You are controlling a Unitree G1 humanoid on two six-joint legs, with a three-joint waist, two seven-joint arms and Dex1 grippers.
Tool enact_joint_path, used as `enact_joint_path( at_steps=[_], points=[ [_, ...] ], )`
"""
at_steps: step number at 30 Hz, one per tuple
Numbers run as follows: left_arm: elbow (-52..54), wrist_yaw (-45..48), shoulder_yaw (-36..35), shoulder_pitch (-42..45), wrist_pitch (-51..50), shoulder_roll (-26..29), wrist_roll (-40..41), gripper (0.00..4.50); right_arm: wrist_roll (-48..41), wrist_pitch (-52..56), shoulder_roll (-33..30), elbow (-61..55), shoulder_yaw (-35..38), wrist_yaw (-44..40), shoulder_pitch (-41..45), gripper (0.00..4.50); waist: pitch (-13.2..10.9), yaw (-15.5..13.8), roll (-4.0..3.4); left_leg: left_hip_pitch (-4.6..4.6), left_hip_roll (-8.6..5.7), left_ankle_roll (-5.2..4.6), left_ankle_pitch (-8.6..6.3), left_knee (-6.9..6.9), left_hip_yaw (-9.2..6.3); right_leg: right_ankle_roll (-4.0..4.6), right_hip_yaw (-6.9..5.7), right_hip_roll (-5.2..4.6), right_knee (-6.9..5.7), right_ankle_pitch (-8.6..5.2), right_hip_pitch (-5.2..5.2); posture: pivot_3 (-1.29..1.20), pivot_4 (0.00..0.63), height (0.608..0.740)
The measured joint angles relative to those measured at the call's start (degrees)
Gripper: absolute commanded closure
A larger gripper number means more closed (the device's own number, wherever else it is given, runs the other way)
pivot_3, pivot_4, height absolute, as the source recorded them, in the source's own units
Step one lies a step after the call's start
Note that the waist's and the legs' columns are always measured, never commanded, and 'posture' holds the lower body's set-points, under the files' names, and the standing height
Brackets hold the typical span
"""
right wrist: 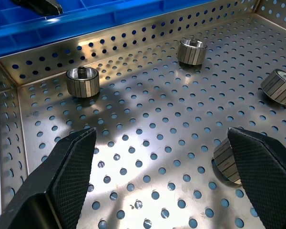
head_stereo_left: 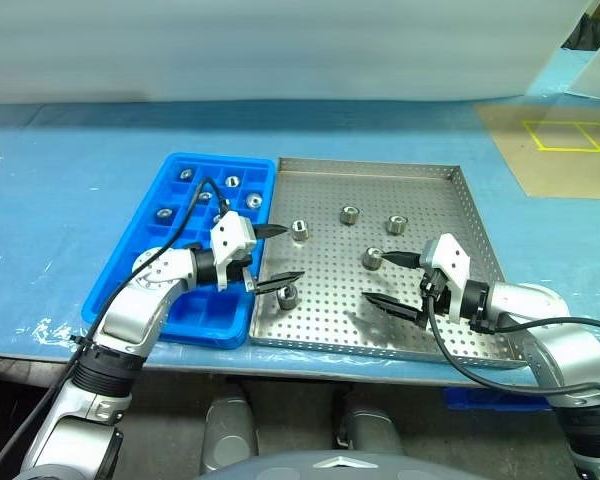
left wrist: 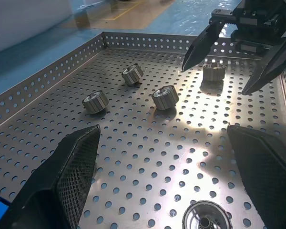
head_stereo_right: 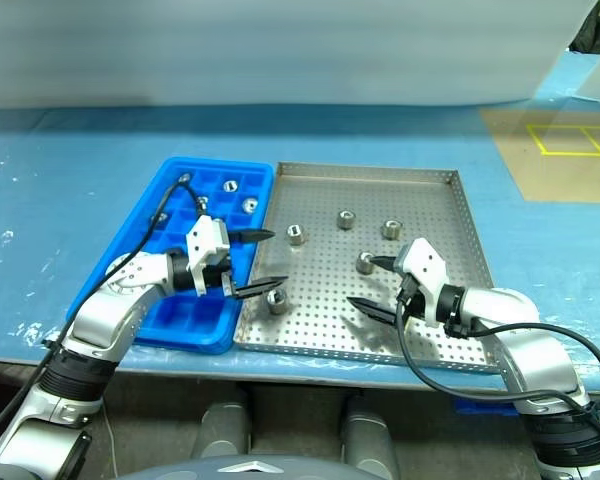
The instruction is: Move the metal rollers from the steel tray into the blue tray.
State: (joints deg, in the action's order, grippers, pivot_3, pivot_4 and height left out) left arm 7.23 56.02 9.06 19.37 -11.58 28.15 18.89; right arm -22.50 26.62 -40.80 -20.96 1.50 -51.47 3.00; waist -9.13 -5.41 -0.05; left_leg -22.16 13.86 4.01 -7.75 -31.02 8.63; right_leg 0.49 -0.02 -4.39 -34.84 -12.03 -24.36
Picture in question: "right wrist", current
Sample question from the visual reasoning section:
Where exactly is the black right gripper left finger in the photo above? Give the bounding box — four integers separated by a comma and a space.
0, 127, 97, 229

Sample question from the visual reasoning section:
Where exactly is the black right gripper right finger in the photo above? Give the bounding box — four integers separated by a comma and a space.
227, 126, 286, 229

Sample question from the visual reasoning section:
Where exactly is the perforated stainless steel tray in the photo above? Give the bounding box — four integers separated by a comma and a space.
0, 0, 286, 229

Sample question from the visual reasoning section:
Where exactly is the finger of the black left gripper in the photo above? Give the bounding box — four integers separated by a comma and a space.
41, 0, 63, 15
10, 0, 47, 15

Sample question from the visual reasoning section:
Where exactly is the blue compartment tray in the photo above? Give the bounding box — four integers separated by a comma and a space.
0, 0, 256, 60

